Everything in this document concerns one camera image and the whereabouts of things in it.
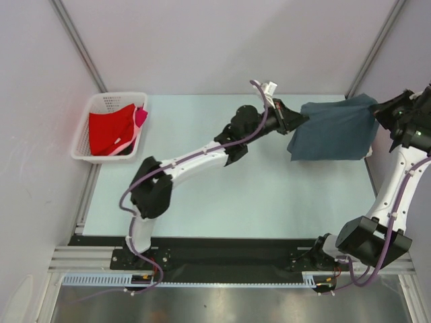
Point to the pink shirt in basket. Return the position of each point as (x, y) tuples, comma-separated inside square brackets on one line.
[(139, 119)]

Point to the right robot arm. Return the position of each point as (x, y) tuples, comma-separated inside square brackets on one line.
[(378, 238)]

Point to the white folded t shirt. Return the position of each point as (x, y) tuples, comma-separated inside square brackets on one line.
[(369, 153)]

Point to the white cable duct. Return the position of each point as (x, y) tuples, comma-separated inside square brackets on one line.
[(297, 280)]

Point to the red shirt in basket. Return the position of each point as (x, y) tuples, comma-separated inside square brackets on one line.
[(111, 131)]

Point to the aluminium corner post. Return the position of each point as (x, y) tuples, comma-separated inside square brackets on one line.
[(389, 23), (77, 42)]

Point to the right aluminium corner post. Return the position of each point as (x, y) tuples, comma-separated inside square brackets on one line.
[(389, 23)]

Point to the aluminium frame rail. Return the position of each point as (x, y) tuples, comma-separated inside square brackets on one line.
[(81, 259)]

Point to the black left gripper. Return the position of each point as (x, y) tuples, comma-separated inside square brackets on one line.
[(285, 120)]

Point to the grey blue t shirt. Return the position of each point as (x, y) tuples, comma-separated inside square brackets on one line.
[(342, 130)]

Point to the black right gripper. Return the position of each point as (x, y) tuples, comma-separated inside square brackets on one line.
[(394, 110)]

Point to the left aluminium corner post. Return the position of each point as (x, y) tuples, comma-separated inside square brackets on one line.
[(77, 42)]

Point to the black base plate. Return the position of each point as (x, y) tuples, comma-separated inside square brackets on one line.
[(216, 257)]

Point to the white plastic basket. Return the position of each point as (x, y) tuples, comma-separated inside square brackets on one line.
[(102, 104)]

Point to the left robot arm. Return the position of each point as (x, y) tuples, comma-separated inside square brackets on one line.
[(151, 189)]

